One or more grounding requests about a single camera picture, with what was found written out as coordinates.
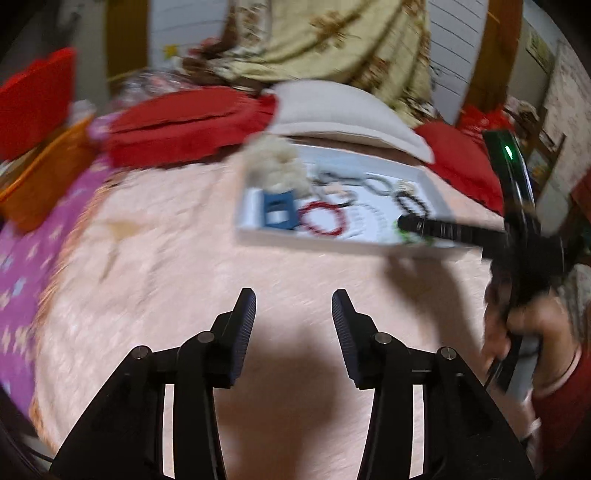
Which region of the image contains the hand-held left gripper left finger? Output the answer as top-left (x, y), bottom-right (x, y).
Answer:
top-left (48, 287), bottom-right (257, 480)

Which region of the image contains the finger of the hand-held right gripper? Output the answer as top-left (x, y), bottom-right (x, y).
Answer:
top-left (397, 215), bottom-right (509, 259)

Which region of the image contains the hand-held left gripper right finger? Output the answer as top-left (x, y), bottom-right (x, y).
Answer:
top-left (331, 288), bottom-right (536, 480)

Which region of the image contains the green bead bracelet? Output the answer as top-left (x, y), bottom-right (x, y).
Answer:
top-left (392, 220), bottom-right (437, 247)

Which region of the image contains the brown bead bracelet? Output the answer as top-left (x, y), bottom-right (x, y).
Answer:
top-left (394, 191), bottom-right (437, 217)

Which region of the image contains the white bead bracelet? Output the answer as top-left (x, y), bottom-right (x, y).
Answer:
top-left (344, 205), bottom-right (387, 241)

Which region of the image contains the black bead bracelet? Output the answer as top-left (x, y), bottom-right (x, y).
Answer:
top-left (314, 170), bottom-right (395, 197)

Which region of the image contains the red bead bracelet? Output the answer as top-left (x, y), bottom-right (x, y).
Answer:
top-left (298, 200), bottom-right (352, 237)

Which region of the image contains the white cardboard box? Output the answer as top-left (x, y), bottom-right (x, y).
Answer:
top-left (235, 138), bottom-right (474, 257)

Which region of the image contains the blue hair claw clip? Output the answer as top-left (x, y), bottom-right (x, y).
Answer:
top-left (263, 189), bottom-right (298, 230)

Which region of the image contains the cream dotted scrunchie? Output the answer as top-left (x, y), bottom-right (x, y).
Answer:
top-left (240, 136), bottom-right (310, 195)

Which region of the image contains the person's right hand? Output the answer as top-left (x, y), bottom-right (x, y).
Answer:
top-left (480, 277), bottom-right (578, 371)

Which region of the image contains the plain red cushion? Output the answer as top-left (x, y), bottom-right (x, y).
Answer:
top-left (416, 121), bottom-right (506, 215)

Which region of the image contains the red plastic bag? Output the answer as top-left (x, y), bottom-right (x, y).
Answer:
top-left (457, 105), bottom-right (513, 134)

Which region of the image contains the pink quilted bedspread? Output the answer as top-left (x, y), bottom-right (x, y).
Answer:
top-left (30, 134), bottom-right (536, 480)

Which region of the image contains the white slatted headboard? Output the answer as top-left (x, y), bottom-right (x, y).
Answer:
top-left (148, 0), bottom-right (490, 125)

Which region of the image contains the white pillow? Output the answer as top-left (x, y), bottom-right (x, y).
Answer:
top-left (272, 80), bottom-right (435, 163)

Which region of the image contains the red ruffled cushion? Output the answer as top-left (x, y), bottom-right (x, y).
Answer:
top-left (105, 87), bottom-right (280, 168)

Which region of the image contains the purple floral sheet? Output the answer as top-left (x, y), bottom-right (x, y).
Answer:
top-left (0, 115), bottom-right (116, 416)

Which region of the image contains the floral beige blanket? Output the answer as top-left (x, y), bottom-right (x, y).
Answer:
top-left (182, 0), bottom-right (439, 123)

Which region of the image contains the orange plastic basket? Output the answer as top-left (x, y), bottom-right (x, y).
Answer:
top-left (0, 115), bottom-right (100, 232)

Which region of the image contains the clear plastic bag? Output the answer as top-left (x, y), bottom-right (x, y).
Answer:
top-left (108, 69), bottom-right (185, 112)

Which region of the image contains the red paper bag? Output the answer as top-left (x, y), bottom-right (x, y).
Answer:
top-left (0, 47), bottom-right (77, 160)

